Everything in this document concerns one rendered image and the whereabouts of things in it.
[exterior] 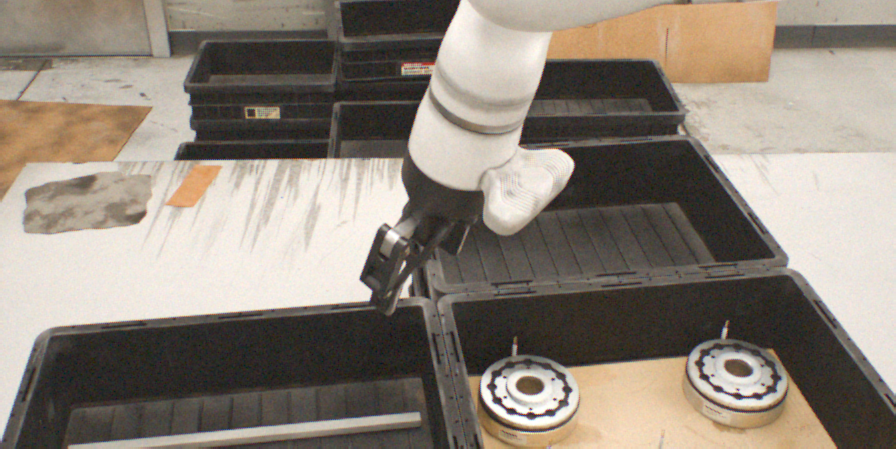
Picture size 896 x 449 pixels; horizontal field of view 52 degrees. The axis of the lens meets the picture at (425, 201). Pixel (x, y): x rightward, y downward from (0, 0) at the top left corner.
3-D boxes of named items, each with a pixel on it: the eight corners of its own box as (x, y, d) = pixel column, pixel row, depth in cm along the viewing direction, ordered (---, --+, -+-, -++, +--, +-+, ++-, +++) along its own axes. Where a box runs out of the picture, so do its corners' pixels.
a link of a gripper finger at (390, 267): (385, 218, 67) (371, 269, 71) (370, 231, 66) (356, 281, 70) (414, 239, 66) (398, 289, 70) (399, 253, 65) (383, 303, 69)
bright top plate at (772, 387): (769, 342, 101) (770, 338, 101) (800, 410, 93) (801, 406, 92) (677, 342, 101) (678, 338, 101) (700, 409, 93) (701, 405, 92)
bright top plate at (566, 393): (559, 352, 100) (560, 348, 99) (592, 420, 91) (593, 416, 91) (469, 366, 98) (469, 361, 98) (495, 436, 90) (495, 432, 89)
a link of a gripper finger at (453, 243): (465, 229, 77) (454, 258, 80) (470, 226, 78) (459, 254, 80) (445, 215, 78) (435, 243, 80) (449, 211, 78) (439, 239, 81)
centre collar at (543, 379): (544, 369, 97) (545, 364, 96) (560, 402, 93) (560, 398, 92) (499, 376, 96) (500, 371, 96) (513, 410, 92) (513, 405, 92)
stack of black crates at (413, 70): (479, 135, 286) (484, -7, 261) (488, 194, 258) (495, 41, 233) (343, 137, 285) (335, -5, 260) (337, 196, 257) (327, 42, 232)
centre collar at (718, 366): (753, 355, 99) (755, 351, 98) (767, 388, 94) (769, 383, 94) (707, 355, 99) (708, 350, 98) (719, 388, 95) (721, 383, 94)
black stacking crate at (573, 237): (680, 207, 132) (692, 137, 126) (771, 346, 107) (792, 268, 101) (405, 227, 128) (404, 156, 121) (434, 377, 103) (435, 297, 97)
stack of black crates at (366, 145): (487, 211, 251) (492, 99, 232) (497, 279, 226) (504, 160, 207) (341, 213, 250) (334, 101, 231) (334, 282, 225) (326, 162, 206)
